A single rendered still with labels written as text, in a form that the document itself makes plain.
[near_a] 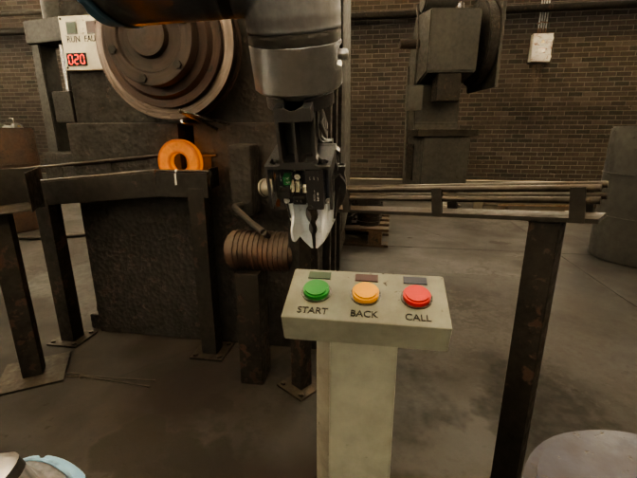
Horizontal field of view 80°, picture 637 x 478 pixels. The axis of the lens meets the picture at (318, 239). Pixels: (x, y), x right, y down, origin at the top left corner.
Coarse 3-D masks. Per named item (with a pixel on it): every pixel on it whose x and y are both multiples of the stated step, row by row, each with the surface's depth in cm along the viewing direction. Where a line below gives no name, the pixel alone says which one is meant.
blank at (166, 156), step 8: (168, 144) 132; (176, 144) 132; (184, 144) 131; (192, 144) 133; (160, 152) 133; (168, 152) 133; (176, 152) 132; (184, 152) 132; (192, 152) 131; (160, 160) 134; (168, 160) 134; (192, 160) 132; (200, 160) 133; (160, 168) 135; (168, 168) 134; (176, 168) 137; (192, 168) 133; (200, 168) 134
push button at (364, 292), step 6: (366, 282) 58; (354, 288) 58; (360, 288) 57; (366, 288) 57; (372, 288) 57; (354, 294) 57; (360, 294) 56; (366, 294) 56; (372, 294) 56; (378, 294) 57; (360, 300) 56; (366, 300) 56; (372, 300) 56
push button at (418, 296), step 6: (408, 288) 57; (414, 288) 57; (420, 288) 57; (426, 288) 57; (408, 294) 56; (414, 294) 56; (420, 294) 56; (426, 294) 56; (408, 300) 55; (414, 300) 55; (420, 300) 55; (426, 300) 55; (420, 306) 55
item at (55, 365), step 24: (24, 168) 130; (0, 192) 129; (24, 192) 132; (0, 216) 120; (0, 240) 122; (0, 264) 123; (24, 288) 128; (24, 312) 129; (24, 336) 131; (24, 360) 133; (48, 360) 144; (0, 384) 130; (24, 384) 130; (48, 384) 131
